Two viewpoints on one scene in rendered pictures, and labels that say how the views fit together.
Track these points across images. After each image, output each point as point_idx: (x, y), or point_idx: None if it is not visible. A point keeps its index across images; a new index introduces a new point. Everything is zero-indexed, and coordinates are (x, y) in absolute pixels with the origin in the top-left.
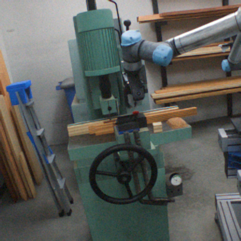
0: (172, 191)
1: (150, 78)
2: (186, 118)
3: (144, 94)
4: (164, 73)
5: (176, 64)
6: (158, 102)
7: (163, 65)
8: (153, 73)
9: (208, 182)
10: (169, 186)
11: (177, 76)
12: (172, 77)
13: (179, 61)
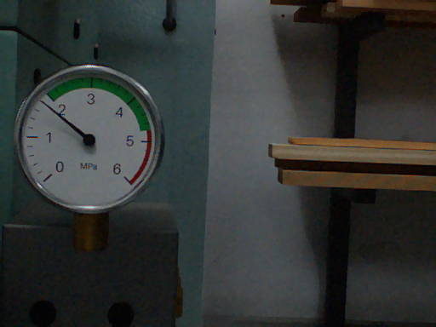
0: (47, 307)
1: (289, 101)
2: (415, 300)
3: None
4: (349, 90)
5: (404, 64)
6: (296, 178)
7: (351, 56)
8: (303, 85)
9: None
10: (22, 243)
11: (401, 114)
12: (382, 113)
13: (423, 51)
